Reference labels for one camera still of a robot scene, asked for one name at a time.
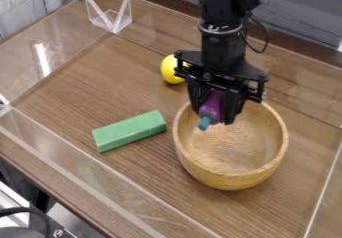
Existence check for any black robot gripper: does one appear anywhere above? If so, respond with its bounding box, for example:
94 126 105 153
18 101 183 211
175 23 269 125

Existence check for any purple toy eggplant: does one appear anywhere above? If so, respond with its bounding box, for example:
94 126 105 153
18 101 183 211
198 90 223 131

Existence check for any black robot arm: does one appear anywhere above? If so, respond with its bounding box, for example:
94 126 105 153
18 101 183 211
174 0 269 130

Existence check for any brown wooden bowl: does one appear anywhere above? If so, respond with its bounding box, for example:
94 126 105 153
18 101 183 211
173 102 289 190

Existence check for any yellow toy lemon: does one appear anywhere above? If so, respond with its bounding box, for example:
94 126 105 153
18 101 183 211
161 55 185 84

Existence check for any green rectangular block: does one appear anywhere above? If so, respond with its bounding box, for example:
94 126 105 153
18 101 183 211
92 110 167 153

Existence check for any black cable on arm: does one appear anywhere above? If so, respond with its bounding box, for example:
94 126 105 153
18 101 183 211
239 13 272 55

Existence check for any clear acrylic tray wall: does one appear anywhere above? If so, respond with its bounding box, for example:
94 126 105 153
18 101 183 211
0 0 342 238

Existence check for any black metal bracket with bolt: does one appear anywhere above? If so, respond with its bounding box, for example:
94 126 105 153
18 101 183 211
28 213 80 238

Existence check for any black cable bottom left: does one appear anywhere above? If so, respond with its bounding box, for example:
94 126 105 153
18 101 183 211
0 206 48 238

